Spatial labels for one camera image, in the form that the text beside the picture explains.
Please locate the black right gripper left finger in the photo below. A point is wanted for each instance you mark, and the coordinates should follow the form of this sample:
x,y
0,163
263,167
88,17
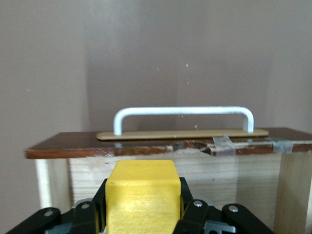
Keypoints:
x,y
80,219

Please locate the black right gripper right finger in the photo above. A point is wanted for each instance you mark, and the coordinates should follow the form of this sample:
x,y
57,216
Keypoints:
x,y
200,219

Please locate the light wood drawer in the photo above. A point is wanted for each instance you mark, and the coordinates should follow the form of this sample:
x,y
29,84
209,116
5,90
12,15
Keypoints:
x,y
219,175

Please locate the yellow wooden block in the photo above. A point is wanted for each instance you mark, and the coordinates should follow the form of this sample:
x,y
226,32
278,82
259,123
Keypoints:
x,y
143,195

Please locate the clear tape piece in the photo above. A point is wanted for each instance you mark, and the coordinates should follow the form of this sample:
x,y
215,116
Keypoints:
x,y
282,146
223,146

